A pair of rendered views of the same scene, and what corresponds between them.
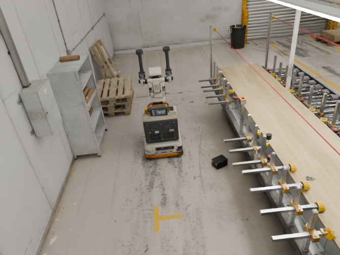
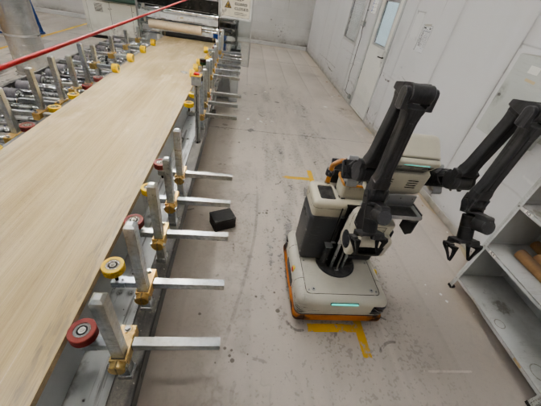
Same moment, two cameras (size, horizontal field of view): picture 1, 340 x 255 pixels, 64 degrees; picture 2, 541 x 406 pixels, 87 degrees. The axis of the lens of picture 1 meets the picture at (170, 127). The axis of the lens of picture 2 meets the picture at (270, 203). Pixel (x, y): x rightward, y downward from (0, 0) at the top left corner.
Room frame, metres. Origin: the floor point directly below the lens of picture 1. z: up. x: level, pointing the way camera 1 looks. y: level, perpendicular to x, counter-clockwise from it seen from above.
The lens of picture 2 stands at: (5.23, -0.61, 1.81)
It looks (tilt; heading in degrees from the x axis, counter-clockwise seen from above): 38 degrees down; 171
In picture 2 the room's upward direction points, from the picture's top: 10 degrees clockwise
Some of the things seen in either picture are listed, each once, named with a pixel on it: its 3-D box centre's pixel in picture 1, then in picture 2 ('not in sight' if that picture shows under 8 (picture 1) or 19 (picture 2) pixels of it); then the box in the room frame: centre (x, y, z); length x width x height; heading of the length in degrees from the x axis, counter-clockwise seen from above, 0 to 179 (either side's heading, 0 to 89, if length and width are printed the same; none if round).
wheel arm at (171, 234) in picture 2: (215, 90); (180, 234); (4.26, -0.85, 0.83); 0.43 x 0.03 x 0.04; 91
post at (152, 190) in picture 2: (220, 84); (158, 228); (4.31, -0.93, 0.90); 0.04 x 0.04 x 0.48; 1
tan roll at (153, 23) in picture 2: not in sight; (188, 28); (-0.04, -1.53, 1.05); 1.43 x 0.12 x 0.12; 91
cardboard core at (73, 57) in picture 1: (69, 58); not in sight; (4.40, 1.48, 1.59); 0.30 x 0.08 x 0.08; 91
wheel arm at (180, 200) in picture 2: (219, 96); (189, 201); (4.01, -0.85, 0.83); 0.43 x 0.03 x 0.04; 91
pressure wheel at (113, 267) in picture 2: not in sight; (115, 273); (4.52, -1.04, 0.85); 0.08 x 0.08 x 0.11
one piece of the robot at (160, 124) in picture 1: (160, 121); (343, 221); (3.81, 0.14, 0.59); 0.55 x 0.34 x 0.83; 90
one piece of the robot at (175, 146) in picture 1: (164, 147); not in sight; (3.58, 0.12, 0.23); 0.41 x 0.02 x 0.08; 90
